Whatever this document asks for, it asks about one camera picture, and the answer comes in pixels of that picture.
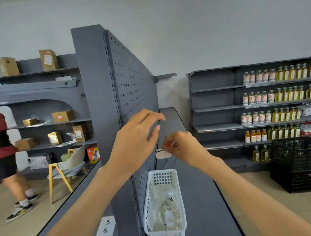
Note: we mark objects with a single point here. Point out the person's right hand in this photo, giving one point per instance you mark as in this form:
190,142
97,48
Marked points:
188,149

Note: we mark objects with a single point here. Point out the person's left hand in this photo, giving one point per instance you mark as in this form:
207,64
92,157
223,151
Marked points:
130,146

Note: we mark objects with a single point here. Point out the person's right fingers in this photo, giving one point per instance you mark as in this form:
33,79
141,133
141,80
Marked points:
170,144

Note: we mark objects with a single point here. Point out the person's left thumb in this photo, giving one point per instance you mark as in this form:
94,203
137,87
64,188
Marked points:
154,131

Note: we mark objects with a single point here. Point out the white paper tag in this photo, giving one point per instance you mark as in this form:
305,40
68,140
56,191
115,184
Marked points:
161,154

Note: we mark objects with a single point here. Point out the person's left forearm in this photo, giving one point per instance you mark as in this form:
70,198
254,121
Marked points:
76,212

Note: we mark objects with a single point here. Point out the person's right forearm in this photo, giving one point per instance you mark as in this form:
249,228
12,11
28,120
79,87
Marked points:
256,197

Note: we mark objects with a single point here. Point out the white plastic basket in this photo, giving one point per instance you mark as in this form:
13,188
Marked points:
176,191

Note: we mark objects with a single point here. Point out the grey bottle shelf unit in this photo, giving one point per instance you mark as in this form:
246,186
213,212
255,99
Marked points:
214,100

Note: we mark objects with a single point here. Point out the pile of white paper slips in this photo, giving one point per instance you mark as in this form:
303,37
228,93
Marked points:
164,206

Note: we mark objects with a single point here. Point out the red and yellow box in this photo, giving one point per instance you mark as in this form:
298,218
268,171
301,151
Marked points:
93,155

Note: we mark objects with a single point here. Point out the upright white-label cardboard box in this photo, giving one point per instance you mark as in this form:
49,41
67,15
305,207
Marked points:
80,133

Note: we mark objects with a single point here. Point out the grey pegboard shelf unit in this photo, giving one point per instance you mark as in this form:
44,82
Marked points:
93,73

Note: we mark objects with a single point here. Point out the single yellow drink bottle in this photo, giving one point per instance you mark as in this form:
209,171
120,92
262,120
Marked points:
256,155
265,154

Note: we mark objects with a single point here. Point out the yellow-legged grey chair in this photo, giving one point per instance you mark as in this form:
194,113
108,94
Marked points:
72,163

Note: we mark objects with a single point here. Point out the wide red-label cardboard box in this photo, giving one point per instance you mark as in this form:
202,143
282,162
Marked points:
63,116

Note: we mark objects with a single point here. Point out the pale green box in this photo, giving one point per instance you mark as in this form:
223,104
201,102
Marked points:
64,157

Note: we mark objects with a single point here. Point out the small taped cardboard box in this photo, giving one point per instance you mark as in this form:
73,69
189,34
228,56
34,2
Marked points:
55,138

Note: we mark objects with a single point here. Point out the row of juice bottles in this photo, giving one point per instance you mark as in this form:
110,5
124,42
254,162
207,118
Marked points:
280,74
279,95
272,134
270,116

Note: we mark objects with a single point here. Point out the white paper sheet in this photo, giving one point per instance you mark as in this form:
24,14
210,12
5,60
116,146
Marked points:
65,78

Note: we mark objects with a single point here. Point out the white handwritten paper label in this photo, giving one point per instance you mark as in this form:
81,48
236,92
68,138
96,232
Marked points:
105,228

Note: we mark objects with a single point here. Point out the white carton box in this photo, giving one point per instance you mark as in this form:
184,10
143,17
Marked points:
39,161

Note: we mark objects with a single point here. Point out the small flat cardboard box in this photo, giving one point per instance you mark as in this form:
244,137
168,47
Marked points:
30,122

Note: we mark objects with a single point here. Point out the tall labelled cardboard box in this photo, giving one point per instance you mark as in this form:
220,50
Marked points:
48,59

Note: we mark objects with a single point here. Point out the low plain cardboard box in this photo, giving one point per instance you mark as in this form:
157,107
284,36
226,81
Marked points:
26,144

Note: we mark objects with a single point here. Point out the black plastic crate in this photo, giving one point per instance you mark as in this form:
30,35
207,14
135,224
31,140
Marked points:
301,154
301,180

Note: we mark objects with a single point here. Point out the tall plain cardboard box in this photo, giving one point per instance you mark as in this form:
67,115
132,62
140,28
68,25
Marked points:
7,66

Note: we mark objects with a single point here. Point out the grey shelf bracket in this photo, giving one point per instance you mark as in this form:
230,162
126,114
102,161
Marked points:
165,76

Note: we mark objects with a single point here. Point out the grey wall shelf unit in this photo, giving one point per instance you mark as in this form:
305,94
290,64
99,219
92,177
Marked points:
46,91

